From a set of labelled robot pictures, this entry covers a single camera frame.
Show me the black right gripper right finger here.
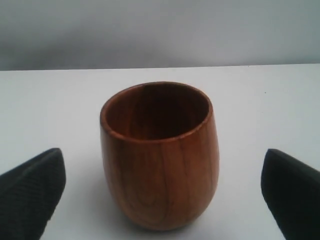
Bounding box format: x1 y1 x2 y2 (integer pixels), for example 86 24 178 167
260 148 320 240

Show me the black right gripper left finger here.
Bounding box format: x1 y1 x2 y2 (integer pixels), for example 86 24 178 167
0 148 66 240

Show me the white backdrop curtain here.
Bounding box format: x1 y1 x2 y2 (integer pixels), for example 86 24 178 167
0 0 320 70

